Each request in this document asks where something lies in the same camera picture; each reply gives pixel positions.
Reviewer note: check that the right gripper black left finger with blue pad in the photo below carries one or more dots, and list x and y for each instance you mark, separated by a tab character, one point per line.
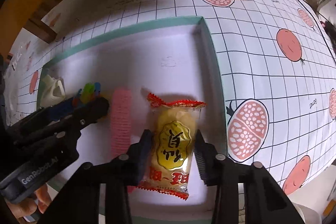
79	199

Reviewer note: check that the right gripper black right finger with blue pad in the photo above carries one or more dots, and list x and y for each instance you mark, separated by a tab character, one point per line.
265	201

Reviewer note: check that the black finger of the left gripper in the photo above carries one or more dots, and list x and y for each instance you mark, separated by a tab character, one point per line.
45	122

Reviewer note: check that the white plastic clip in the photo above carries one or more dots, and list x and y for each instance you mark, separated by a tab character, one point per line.
53	93

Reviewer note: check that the colourful puzzle cube toy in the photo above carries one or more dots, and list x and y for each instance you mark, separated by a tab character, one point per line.
90	92

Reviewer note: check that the pink hair roller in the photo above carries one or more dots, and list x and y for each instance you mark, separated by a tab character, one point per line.
120	121

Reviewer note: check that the yellow red snack packet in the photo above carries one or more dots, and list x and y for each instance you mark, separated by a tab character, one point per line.
173	144

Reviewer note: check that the person's hand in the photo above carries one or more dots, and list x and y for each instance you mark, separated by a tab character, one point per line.
28	206

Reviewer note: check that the white tray teal rim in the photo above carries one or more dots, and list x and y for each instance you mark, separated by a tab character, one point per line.
173	58

